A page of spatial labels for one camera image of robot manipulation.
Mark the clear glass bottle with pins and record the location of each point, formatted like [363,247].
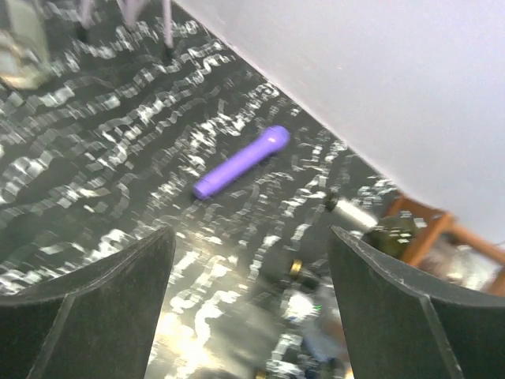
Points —
[25,55]

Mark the dark wine bottle silver cap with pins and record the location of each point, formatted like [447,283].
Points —
[390,234]

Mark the purple toy microphone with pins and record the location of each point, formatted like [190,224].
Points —
[271,141]

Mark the lilac music stand tripod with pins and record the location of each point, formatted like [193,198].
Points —
[130,10]

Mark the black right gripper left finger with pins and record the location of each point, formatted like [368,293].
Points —
[96,322]

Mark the dark bottle brown label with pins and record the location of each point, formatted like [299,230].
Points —
[303,275]

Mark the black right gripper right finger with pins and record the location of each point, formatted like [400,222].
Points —
[402,323]

